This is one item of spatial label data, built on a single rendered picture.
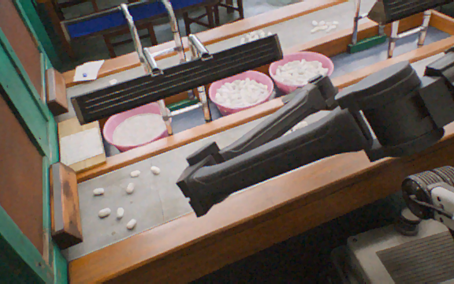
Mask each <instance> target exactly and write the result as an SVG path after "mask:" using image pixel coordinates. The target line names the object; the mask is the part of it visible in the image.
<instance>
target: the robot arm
mask: <svg viewBox="0 0 454 284"><path fill-rule="evenodd" d="M444 53H445V55H443V56H441V57H440V58H438V59H436V60H435V61H433V62H431V63H429V64H428V65H426V69H425V71H424V75H423V76H422V77H419V76H418V74H417V73H416V71H415V69H414V68H412V67H411V64H410V63H409V61H403V62H398V63H396V64H393V65H390V66H388V67H385V68H383V69H380V70H378V71H377V72H375V73H372V74H371V75H369V76H368V77H365V78H364V79H363V80H361V81H360V82H359V83H358V84H355V85H353V86H350V87H348V88H346V89H343V88H338V87H334V86H333V84H332V83H331V80H330V78H329V75H327V74H326V75H322V74H318V75H317V76H314V77H312V78H310V79H309V80H307V85H305V86H303V87H297V88H296V90H294V91H293V92H290V93H289V94H288V95H286V96H284V97H283V98H281V101H282V102H283V104H284V106H283V107H282V108H281V109H279V110H278V111H277V112H276V113H274V114H271V115H270V116H269V117H268V118H266V119H265V120H264V121H263V122H261V123H260V124H258V125H257V126H256V127H254V128H253V129H251V130H250V131H248V132H247V133H245V134H244V135H243V136H242V137H241V138H239V139H237V140H235V141H234V142H233V143H231V144H230V145H229V146H228V147H226V148H223V149H221V150H220V149H219V146H218V144H217V143H216V141H215V140H213V141H211V142H209V143H207V144H205V145H204V146H202V147H201V148H200V149H199V150H196V151H195V152H193V153H192V154H190V155H189V156H188V157H187V158H185V160H186V162H187V163H188V166H187V167H186V168H185V170H184V172H183V173H182V174H181V176H180V177H179V178H178V180H177V182H176V183H175V184H176V185H177V186H178V187H179V188H180V190H181V192H182V193H183V194H184V198H190V199H189V201H188V203H189V204H190V206H191V208H192V210H193V211H194V212H195V216H196V218H198V217H201V216H204V215H206V214H207V212H208V211H209V210H210V209H211V208H212V207H213V206H214V205H215V204H219V203H221V202H222V201H223V200H225V199H226V198H227V197H230V196H231V195H232V194H233V193H235V192H238V191H240V190H242V189H245V188H247V187H250V186H252V185H257V184H259V183H261V182H264V181H266V180H269V179H271V178H275V177H276V176H278V175H280V174H286V173H288V172H289V171H292V170H295V169H298V168H300V167H302V166H305V165H307V164H309V163H315V162H317V161H318V160H321V159H325V158H328V157H330V156H333V155H339V154H342V153H346V152H351V151H353V152H357V151H362V150H363V151H364V152H365V154H366V155H367V158H368V159H369V161H370V162H371V163H373V162H376V161H378V160H379V159H383V158H386V157H393V158H396V157H402V156H406V155H411V154H414V153H419V152H421V151H423V150H425V149H427V148H428V147H430V146H432V145H433V144H435V143H437V142H438V141H439V140H440V139H441V138H442V137H443V136H444V135H445V129H444V126H446V125H447V124H449V123H451V122H453V121H454V46H453V47H450V48H449V49H447V50H445V51H444ZM320 111H332V112H330V113H329V114H327V115H326V116H324V117H323V118H320V119H318V120H317V121H316V122H314V123H311V124H309V125H307V126H303V127H302V128H300V129H297V130H295V131H293V132H291V133H289V134H287V135H285V134H286V133H287V132H288V131H289V130H290V129H291V128H293V127H294V126H296V125H298V124H299V123H300V122H301V121H302V120H303V119H304V118H306V117H308V116H309V115H311V114H316V113H318V112H320ZM360 111H362V112H363V115H364V117H365V118H366V120H367V122H368V124H369V125H370V127H371V128H372V130H373V132H374V135H375V136H376V138H373V137H372V133H371V131H370V128H369V127H368V125H367V124H366V122H365V120H364V118H363V116H362V115H361V113H360ZM284 135H285V136H284Z"/></svg>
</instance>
